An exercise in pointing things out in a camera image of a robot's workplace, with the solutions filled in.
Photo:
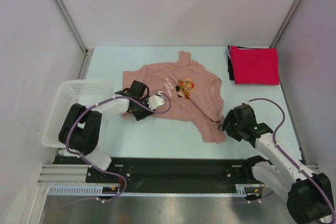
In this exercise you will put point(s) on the left aluminium corner post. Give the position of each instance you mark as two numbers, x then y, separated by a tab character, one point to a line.
71	25

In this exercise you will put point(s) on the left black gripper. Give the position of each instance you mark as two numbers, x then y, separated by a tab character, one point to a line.
139	116

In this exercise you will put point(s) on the black folded t shirt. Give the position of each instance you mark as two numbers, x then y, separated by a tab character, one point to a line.
229	62

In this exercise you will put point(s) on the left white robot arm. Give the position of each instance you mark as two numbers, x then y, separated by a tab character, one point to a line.
80	132

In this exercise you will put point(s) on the white plastic laundry basket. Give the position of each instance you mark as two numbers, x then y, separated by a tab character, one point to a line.
84	92

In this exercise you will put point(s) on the white slotted cable duct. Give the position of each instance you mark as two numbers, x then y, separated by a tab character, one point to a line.
110	191

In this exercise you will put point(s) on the aluminium corner post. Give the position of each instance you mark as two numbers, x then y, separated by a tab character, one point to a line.
71	25
285	23

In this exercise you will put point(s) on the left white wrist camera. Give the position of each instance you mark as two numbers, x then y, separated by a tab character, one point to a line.
155	101

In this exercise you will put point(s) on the aluminium front rail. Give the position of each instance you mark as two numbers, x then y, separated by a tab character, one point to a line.
63	174

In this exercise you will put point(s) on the right aluminium corner post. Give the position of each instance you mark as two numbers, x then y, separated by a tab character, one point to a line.
285	23

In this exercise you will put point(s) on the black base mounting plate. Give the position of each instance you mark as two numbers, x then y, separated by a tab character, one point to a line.
190	185

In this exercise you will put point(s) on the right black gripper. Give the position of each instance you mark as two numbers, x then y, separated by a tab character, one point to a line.
228	117

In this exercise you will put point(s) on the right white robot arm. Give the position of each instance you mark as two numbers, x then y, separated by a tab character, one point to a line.
308	195

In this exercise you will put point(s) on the red folded t shirt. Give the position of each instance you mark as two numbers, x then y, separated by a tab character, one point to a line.
255	65

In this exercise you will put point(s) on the pink printed t shirt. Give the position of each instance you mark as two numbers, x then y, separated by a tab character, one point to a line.
194	93

